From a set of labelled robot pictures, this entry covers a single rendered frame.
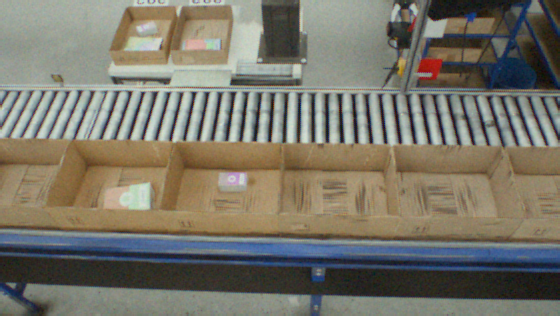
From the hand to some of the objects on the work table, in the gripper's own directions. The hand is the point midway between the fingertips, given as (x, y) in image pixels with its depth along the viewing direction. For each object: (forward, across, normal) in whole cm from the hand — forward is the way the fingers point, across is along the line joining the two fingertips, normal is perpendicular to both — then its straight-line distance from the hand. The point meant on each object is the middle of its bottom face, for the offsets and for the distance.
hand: (405, 20), depth 213 cm
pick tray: (+2, +104, -14) cm, 105 cm away
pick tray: (+3, +136, -12) cm, 136 cm away
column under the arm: (+7, +62, -15) cm, 64 cm away
